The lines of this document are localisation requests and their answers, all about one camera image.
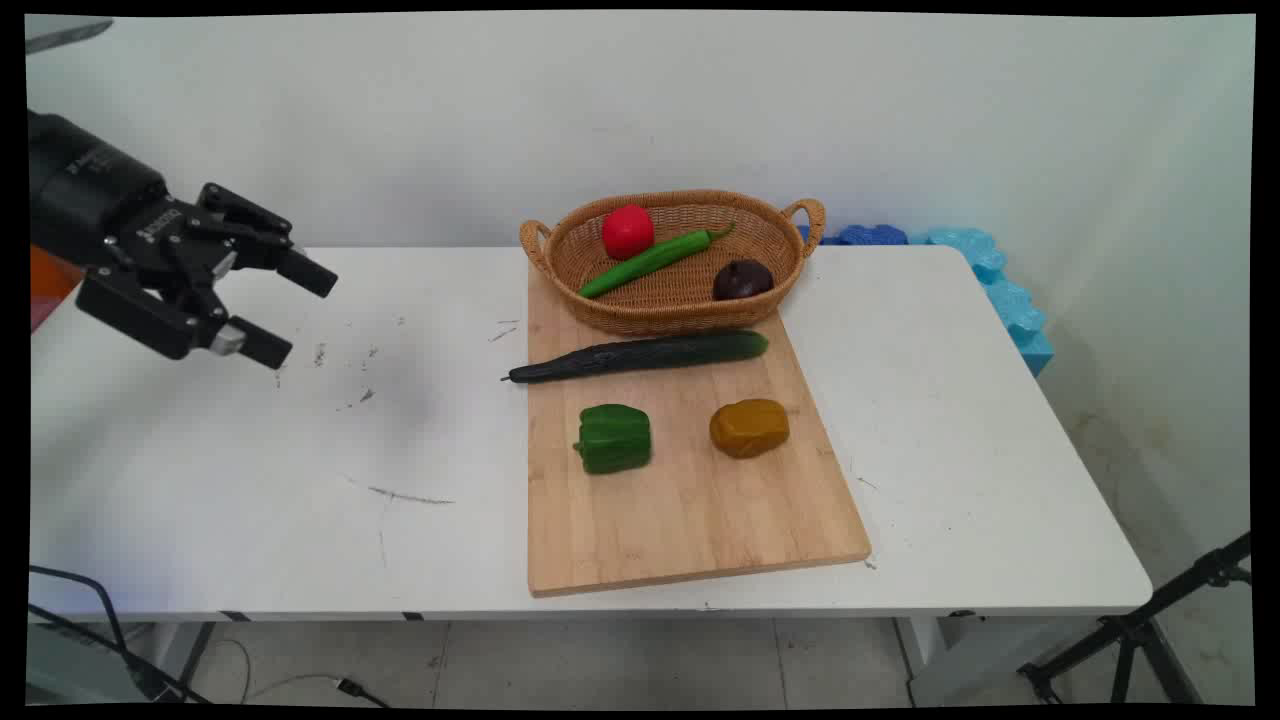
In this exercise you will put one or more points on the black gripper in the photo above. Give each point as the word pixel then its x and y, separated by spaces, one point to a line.
pixel 90 190

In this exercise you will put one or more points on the yellow toy bell pepper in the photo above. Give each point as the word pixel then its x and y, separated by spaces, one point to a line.
pixel 749 428

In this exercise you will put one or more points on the orange box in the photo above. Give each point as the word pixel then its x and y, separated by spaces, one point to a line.
pixel 52 285

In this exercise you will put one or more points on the red toy tomato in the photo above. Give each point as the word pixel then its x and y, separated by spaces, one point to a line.
pixel 628 231

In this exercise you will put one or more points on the green toy bell pepper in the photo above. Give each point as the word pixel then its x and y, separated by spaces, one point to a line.
pixel 613 438

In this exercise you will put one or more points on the green toy chili pepper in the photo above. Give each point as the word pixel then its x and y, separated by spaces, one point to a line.
pixel 650 260

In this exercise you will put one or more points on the dark green toy cucumber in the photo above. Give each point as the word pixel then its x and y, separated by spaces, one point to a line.
pixel 650 355

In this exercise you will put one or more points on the woven wicker basket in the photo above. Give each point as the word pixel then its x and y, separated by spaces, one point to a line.
pixel 680 295

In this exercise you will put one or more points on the wooden cutting board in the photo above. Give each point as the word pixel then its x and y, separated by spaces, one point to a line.
pixel 690 510

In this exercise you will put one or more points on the dark purple toy eggplant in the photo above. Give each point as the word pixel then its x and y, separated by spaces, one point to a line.
pixel 742 280

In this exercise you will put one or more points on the white table leg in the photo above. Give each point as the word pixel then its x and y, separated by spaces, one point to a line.
pixel 920 650

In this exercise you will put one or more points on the light blue foam mat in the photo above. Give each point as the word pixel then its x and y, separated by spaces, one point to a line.
pixel 1010 300

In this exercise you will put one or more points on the black tripod stand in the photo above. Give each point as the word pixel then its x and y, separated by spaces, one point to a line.
pixel 1130 630

